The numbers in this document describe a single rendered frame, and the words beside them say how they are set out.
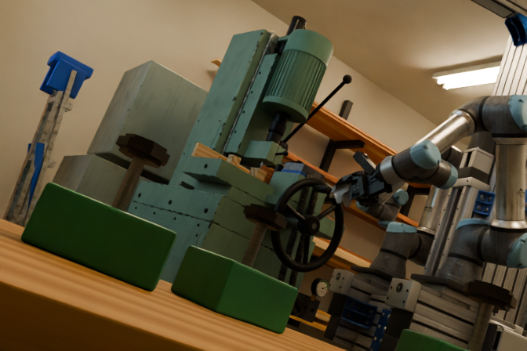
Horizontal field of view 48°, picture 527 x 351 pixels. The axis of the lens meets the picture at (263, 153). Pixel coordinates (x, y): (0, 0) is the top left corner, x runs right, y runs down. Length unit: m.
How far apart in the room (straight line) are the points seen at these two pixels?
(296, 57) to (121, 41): 2.46
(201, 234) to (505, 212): 0.94
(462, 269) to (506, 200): 0.26
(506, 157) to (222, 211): 0.89
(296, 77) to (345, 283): 0.82
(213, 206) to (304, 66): 0.63
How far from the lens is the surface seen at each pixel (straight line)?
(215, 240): 1.86
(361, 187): 1.69
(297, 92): 2.13
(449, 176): 1.71
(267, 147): 2.10
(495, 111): 1.97
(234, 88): 2.32
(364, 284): 2.41
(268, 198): 1.93
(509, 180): 1.98
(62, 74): 2.52
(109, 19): 4.47
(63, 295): 0.25
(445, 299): 2.01
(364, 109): 5.45
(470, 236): 2.07
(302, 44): 2.19
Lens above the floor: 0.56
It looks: 13 degrees up
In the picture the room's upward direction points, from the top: 22 degrees clockwise
